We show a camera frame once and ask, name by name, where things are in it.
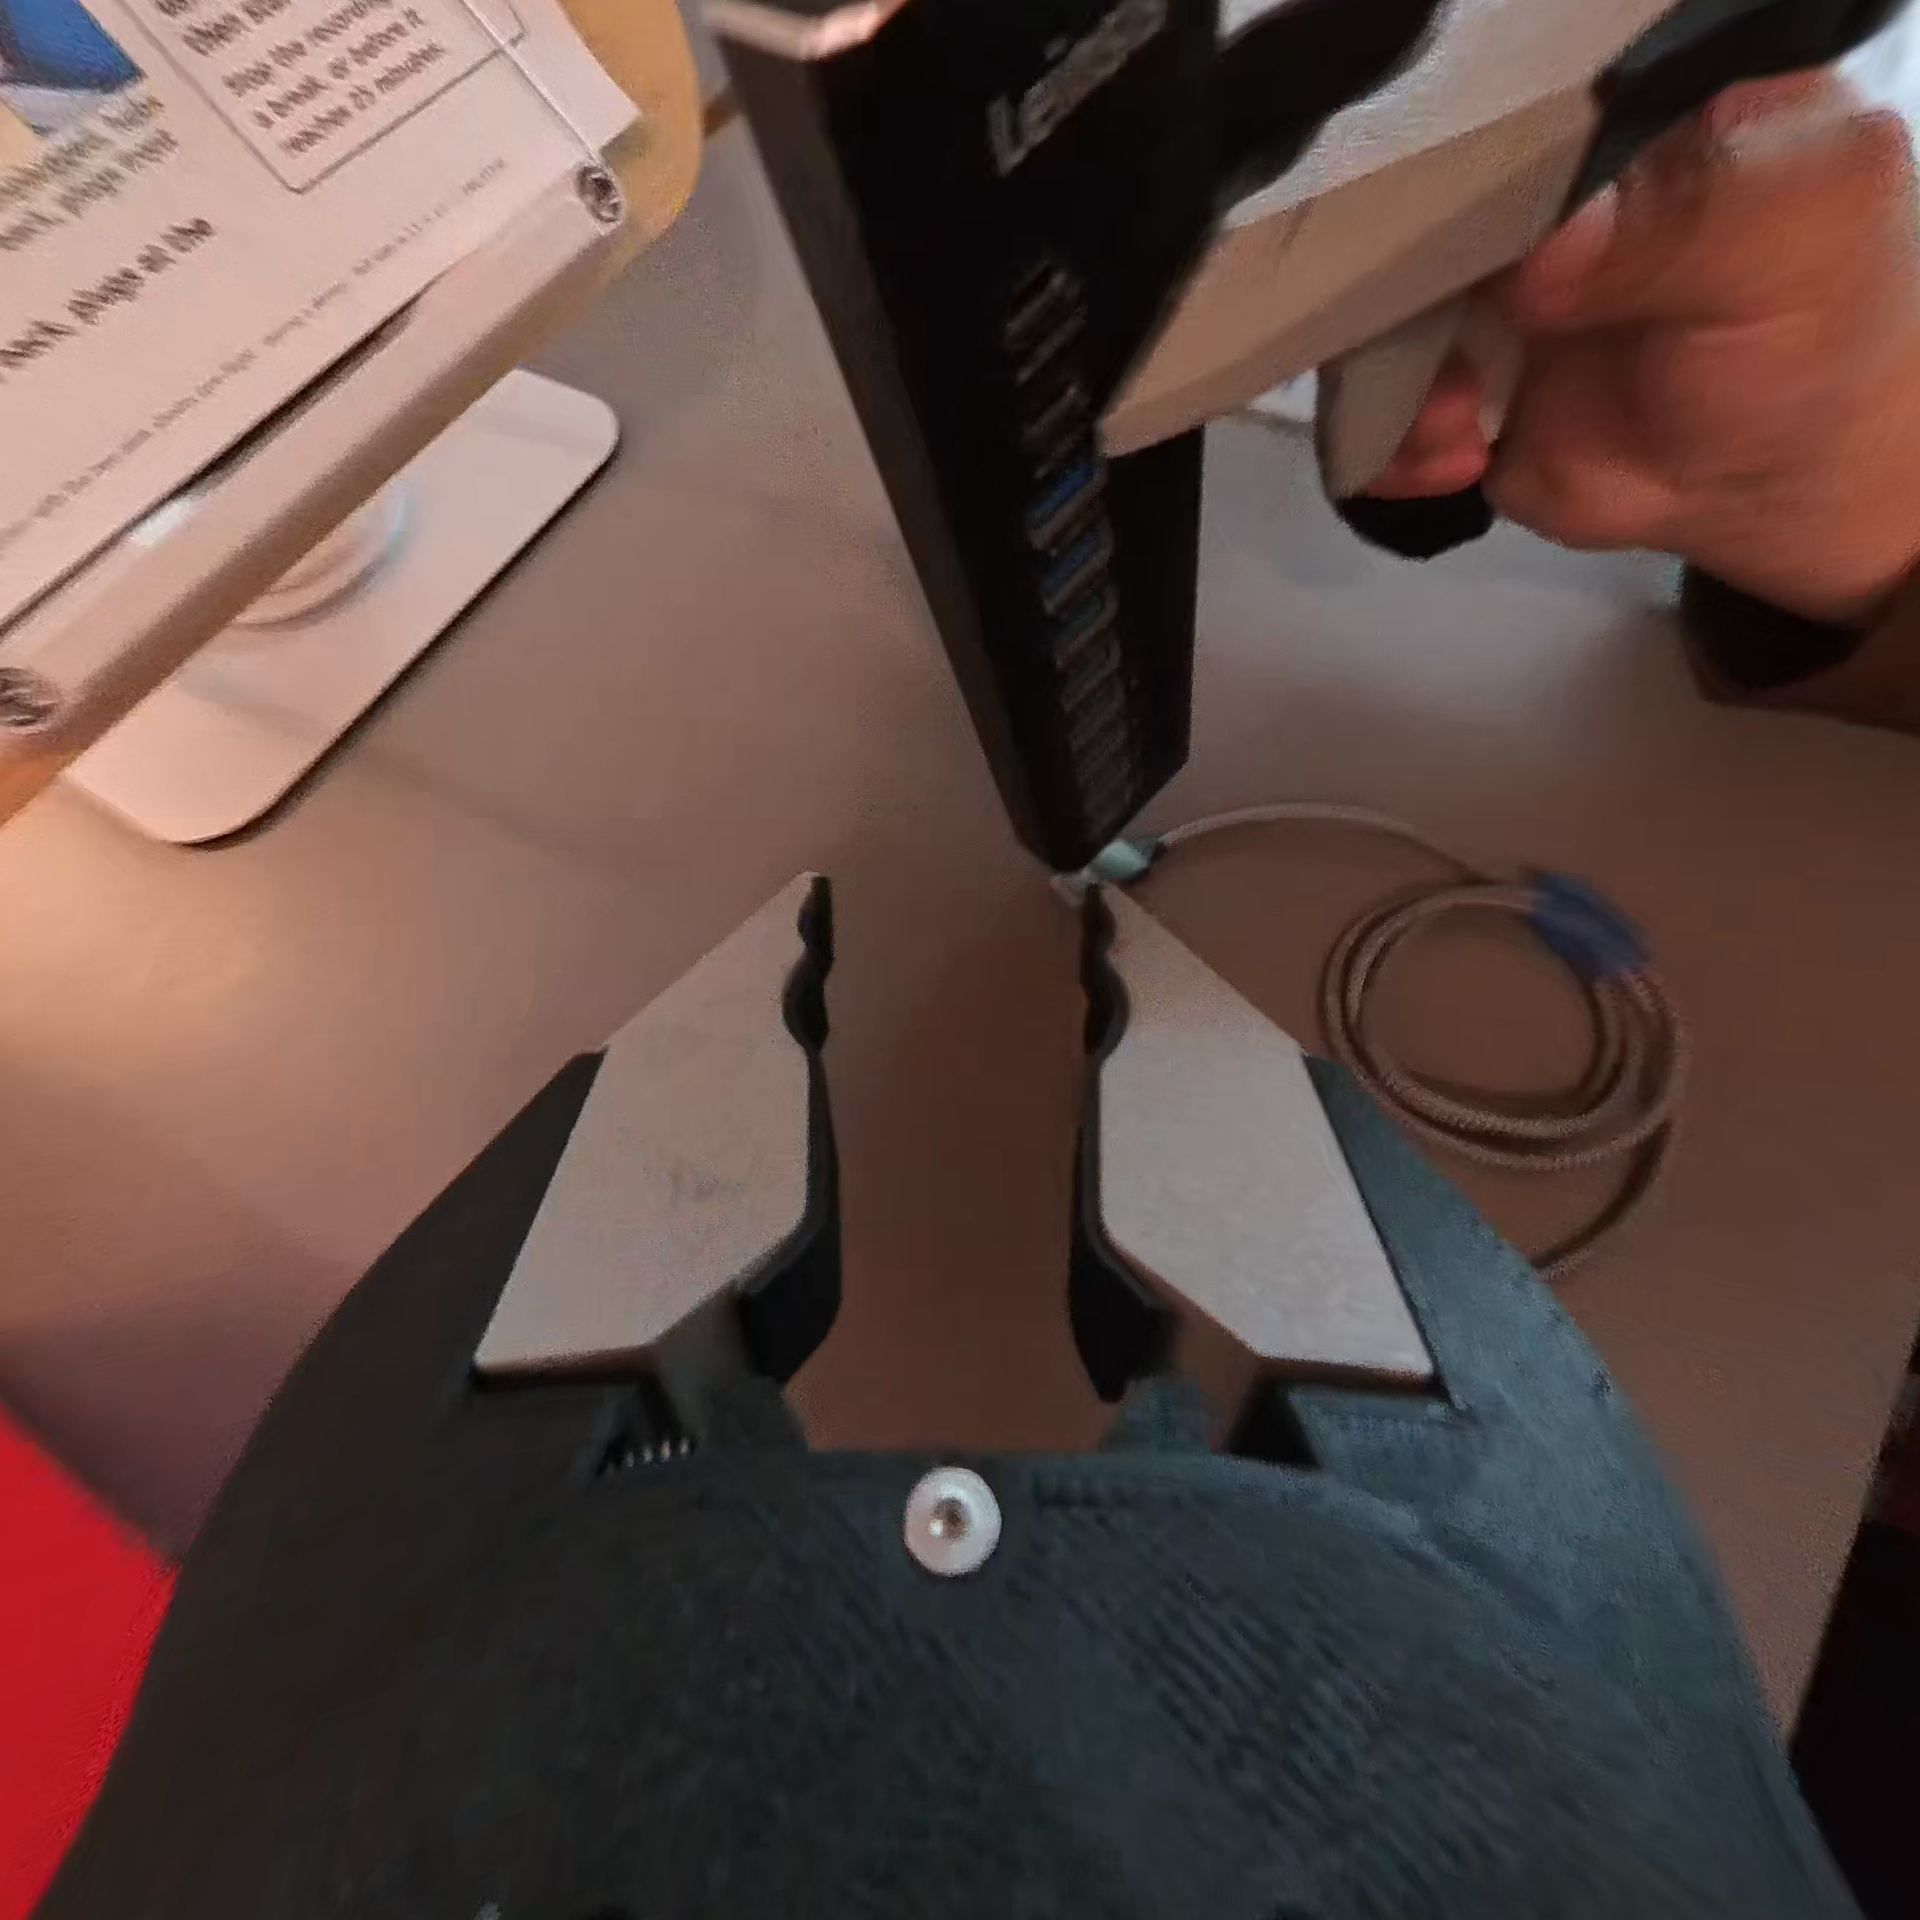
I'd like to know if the braided usb cable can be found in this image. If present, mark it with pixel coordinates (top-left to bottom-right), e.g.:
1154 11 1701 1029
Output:
1056 803 1689 1277

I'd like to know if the white metal stand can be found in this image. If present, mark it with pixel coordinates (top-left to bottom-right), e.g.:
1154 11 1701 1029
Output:
0 223 618 846

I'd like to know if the instruction sheet on stand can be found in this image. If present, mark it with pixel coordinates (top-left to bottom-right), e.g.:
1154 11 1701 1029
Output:
0 0 705 819

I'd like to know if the person's right hand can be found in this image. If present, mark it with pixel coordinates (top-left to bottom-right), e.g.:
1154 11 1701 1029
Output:
1370 75 1920 623

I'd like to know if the printed instruction sheet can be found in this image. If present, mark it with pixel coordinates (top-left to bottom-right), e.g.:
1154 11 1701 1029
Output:
0 0 640 572

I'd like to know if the blue cable tie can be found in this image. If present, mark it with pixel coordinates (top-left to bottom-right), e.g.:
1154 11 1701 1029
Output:
1522 870 1653 977

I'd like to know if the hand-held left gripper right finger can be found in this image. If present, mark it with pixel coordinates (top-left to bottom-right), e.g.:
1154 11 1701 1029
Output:
1064 883 1441 1409

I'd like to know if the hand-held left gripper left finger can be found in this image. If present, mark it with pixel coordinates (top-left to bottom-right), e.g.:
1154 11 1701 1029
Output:
473 874 845 1390

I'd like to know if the black usb hub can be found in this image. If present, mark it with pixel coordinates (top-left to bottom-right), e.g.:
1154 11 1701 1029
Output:
717 0 1220 875

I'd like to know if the red object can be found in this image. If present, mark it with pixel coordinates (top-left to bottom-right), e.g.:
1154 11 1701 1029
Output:
0 1410 173 1907

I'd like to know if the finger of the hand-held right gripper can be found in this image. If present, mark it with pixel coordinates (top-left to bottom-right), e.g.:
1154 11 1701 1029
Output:
1098 0 1682 459

